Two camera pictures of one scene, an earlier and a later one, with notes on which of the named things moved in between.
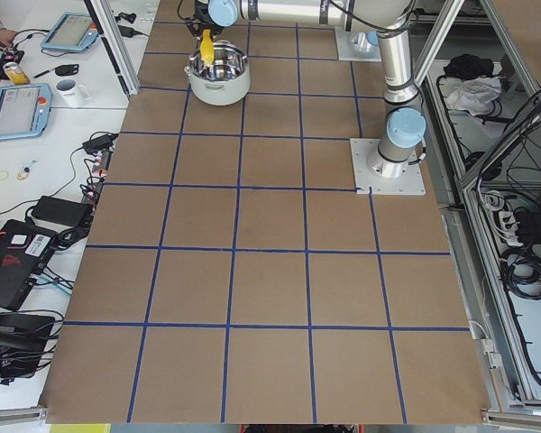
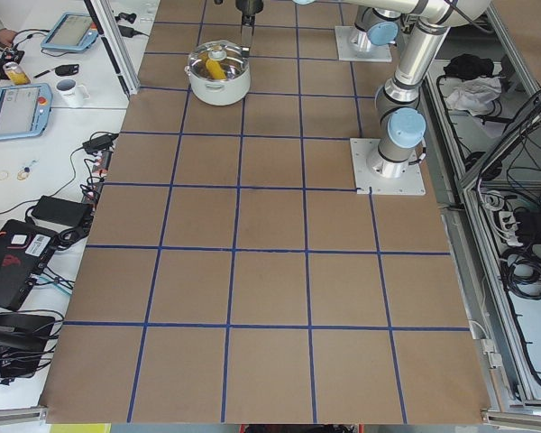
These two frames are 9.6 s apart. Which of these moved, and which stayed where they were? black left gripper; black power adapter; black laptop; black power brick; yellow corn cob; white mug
Moved: yellow corn cob; black left gripper
Stayed: black power adapter; black power brick; white mug; black laptop
